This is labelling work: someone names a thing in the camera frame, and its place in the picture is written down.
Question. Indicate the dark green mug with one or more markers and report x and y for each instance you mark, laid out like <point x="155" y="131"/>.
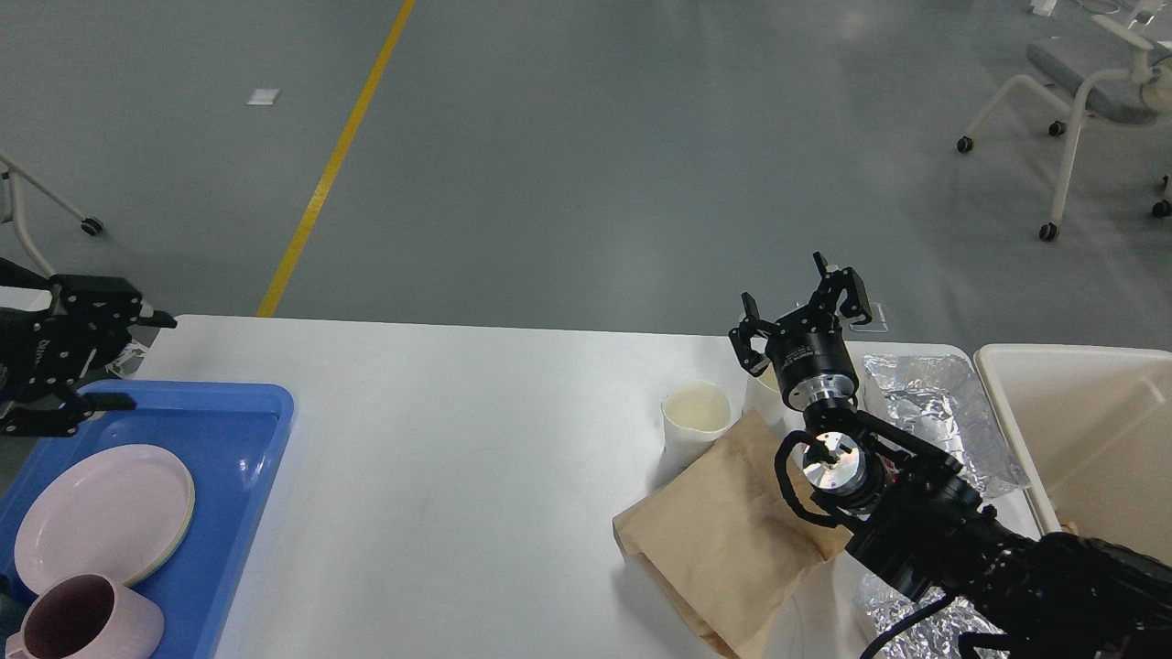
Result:
<point x="12" y="611"/>

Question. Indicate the person in black trousers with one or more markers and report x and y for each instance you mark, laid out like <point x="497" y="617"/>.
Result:
<point x="17" y="276"/>

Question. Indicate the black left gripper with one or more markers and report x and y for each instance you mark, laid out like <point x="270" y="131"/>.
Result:
<point x="87" y="326"/>

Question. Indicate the brown paper bag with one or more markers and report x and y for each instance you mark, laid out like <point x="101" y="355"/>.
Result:
<point x="723" y="544"/>

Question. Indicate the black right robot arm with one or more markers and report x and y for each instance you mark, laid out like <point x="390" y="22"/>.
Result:
<point x="917" y="524"/>

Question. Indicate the aluminium foil piece lower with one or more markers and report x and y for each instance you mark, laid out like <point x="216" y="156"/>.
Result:
<point x="878" y="607"/>

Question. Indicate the white paper cup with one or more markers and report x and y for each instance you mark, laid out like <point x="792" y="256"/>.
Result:
<point x="762" y="395"/>
<point x="694" y="415"/>

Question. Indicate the white floor socket plate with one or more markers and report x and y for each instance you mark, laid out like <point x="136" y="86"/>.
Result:
<point x="877" y="324"/>

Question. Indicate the white grey office chair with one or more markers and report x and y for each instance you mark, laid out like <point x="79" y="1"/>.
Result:
<point x="1119" y="75"/>

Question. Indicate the pink plate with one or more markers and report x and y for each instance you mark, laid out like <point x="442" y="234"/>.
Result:
<point x="80" y="522"/>

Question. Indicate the pink mug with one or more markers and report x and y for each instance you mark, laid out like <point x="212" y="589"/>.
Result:
<point x="88" y="616"/>

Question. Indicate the crumpled aluminium foil sheet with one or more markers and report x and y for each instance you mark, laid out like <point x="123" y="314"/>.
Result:
<point x="940" y="399"/>

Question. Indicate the beige plastic bin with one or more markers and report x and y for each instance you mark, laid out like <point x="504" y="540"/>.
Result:
<point x="1092" y="428"/>

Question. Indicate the blue plastic tray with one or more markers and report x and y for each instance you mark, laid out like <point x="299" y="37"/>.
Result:
<point x="231" y="437"/>

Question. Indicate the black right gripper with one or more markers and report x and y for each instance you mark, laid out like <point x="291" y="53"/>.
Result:
<point x="809" y="355"/>

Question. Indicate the yellow plate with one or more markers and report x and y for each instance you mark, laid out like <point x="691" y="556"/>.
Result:
<point x="161" y="508"/>

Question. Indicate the white chair left edge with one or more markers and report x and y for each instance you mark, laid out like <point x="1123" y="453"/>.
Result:
<point x="25" y="195"/>

